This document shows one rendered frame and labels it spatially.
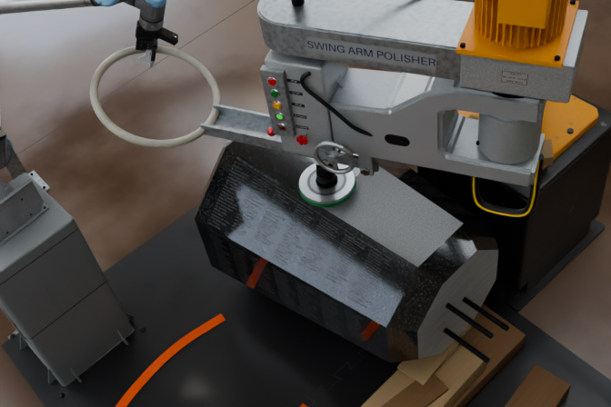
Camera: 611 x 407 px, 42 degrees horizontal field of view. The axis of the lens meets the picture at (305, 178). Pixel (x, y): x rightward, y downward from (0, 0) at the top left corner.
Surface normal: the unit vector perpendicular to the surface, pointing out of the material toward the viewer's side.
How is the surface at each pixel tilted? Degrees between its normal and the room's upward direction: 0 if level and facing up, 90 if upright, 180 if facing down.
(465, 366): 0
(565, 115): 0
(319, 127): 90
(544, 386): 0
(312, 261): 45
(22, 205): 90
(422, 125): 90
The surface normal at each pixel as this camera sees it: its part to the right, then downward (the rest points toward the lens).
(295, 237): -0.57, -0.05
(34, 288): 0.69, 0.47
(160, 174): -0.13, -0.67
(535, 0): -0.36, 0.72
